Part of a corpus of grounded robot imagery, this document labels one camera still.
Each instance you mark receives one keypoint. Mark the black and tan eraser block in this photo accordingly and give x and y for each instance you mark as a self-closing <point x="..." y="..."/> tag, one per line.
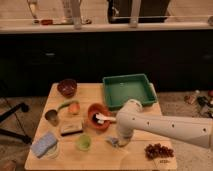
<point x="71" y="128"/>

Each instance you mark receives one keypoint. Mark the green plastic tray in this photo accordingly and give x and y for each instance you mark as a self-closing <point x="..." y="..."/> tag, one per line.
<point x="119" y="89"/>

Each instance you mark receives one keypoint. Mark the white round lid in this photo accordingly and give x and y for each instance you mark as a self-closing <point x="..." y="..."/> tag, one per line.
<point x="52" y="153"/>

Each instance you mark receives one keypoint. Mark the black office chair base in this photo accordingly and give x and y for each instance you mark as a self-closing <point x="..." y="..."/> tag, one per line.
<point x="10" y="124"/>

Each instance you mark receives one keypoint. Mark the blue sponge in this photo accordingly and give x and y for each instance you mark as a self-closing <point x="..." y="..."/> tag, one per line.
<point x="42" y="145"/>

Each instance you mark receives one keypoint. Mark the orange peach fruit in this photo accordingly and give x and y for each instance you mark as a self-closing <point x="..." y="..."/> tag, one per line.
<point x="74" y="108"/>

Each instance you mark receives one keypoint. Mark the bunch of red grapes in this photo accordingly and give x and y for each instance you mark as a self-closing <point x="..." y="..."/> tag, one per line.
<point x="153" y="151"/>

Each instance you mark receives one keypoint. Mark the small red dish on shelf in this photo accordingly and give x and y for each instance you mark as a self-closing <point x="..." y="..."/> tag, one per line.
<point x="47" y="22"/>

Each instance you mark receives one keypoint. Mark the orange bowl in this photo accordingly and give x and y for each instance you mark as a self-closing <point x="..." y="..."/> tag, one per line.
<point x="92" y="111"/>

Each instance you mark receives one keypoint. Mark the green plastic cup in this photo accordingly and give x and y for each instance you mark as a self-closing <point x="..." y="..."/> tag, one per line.
<point x="83" y="142"/>

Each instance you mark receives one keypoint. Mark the white dish brush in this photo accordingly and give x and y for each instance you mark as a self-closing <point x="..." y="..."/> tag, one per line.
<point x="102" y="118"/>

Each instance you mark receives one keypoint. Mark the dark red bowl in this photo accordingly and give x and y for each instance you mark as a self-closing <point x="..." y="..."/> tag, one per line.
<point x="67" y="87"/>

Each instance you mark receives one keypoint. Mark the light blue towel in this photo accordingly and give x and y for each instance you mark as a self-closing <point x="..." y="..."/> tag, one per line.
<point x="112" y="140"/>

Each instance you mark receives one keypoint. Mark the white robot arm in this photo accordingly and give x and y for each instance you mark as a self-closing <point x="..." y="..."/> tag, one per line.
<point x="196" y="131"/>

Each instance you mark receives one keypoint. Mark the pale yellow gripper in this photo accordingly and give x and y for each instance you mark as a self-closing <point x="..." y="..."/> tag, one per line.
<point x="123" y="140"/>

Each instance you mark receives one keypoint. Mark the wooden table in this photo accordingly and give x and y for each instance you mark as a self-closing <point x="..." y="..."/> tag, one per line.
<point x="101" y="156"/>

